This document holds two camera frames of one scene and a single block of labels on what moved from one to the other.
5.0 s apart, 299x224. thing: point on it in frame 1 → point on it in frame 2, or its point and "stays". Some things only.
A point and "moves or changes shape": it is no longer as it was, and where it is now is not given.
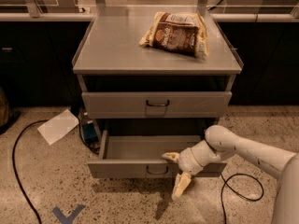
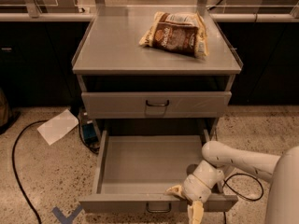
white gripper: [188, 161] → [193, 190]
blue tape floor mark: [64, 219] stays
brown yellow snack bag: [179, 32] stays
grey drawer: [140, 156] moves or changes shape
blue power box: [90, 133] stays
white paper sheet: [58, 126] stays
